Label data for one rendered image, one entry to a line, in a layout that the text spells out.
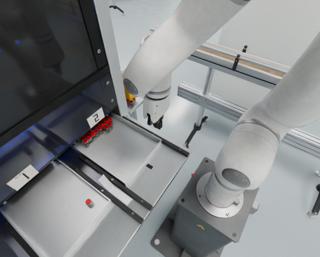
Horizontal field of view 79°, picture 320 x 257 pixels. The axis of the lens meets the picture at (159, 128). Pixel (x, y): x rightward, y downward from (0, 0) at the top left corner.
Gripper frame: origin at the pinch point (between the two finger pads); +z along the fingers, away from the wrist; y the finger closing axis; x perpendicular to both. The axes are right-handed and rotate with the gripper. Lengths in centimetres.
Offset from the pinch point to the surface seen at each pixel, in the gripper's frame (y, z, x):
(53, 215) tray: 44, 22, -17
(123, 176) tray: 17.1, 22.1, -5.9
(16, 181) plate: 43, 7, -28
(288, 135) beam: -85, 58, 56
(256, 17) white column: -143, 10, -4
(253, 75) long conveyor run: -82, 21, 17
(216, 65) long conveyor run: -82, 22, -8
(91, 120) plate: 9.5, 7.4, -28.0
